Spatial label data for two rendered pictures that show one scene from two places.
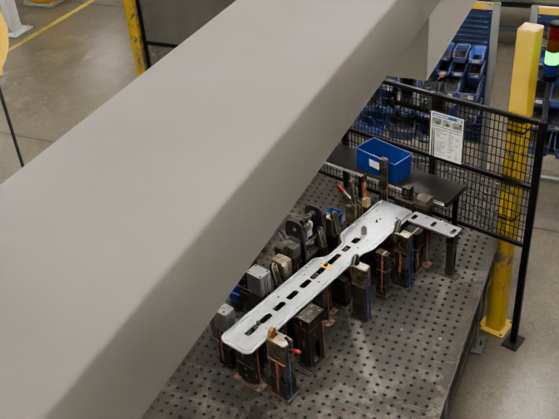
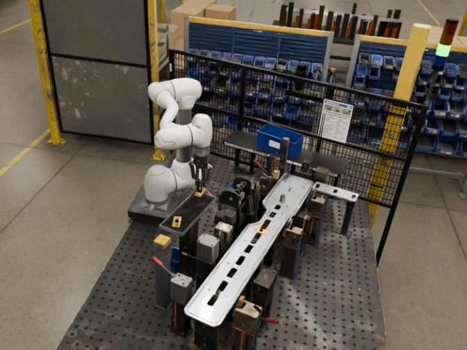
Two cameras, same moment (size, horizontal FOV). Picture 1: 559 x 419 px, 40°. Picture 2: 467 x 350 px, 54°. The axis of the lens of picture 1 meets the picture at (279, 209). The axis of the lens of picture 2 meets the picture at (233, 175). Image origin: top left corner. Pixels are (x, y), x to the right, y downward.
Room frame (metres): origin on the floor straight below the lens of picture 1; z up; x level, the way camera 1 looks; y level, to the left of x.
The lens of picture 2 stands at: (1.25, 0.61, 2.64)
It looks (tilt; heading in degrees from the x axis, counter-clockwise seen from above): 32 degrees down; 341
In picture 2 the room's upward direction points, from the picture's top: 4 degrees clockwise
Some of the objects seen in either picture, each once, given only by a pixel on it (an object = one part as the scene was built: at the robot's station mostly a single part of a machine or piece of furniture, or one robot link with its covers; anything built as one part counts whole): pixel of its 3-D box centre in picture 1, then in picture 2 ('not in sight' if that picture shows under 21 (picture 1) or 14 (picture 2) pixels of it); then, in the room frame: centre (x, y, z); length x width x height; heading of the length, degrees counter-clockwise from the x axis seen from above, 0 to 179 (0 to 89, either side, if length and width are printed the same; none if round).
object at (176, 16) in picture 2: not in sight; (206, 40); (8.28, -1.20, 0.52); 1.20 x 0.80 x 1.05; 150
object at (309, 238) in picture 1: (307, 250); (235, 217); (3.30, -0.13, 0.94); 0.18 x 0.13 x 0.49; 137
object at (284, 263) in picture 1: (284, 288); (222, 253); (3.08, 0.01, 0.89); 0.13 x 0.11 x 0.38; 47
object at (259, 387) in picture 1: (247, 360); (206, 330); (2.62, 0.21, 0.84); 0.18 x 0.06 x 0.29; 47
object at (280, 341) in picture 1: (282, 367); (246, 334); (2.53, 0.05, 0.88); 0.15 x 0.11 x 0.36; 47
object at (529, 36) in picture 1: (511, 195); (381, 167); (3.57, -1.31, 1.00); 0.18 x 0.18 x 2.00; 47
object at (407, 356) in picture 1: (333, 277); (250, 239); (3.38, -0.27, 0.68); 2.56 x 1.61 x 0.04; 153
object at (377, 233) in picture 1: (324, 268); (260, 233); (3.07, -0.20, 1.00); 1.38 x 0.22 x 0.02; 137
